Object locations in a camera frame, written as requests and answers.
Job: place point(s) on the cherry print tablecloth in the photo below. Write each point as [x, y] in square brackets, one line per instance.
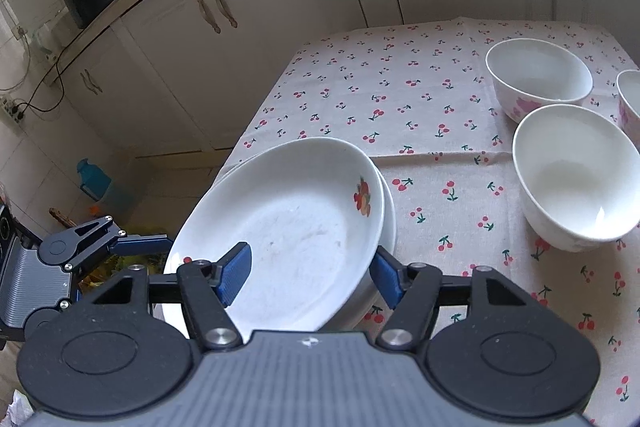
[419, 100]

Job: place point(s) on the white floral bowl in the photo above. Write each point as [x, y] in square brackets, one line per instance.
[579, 177]

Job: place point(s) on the stained white fruit plate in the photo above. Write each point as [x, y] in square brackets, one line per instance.
[385, 226]

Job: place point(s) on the blue plastic jug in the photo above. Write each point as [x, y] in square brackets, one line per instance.
[109, 196]

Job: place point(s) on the small white fruit plate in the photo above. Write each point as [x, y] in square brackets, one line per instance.
[312, 212]

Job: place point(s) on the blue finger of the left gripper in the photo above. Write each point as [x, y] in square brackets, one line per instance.
[141, 245]

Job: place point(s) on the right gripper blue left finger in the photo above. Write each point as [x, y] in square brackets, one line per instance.
[231, 272]

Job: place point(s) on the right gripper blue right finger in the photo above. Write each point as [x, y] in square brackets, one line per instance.
[389, 276]

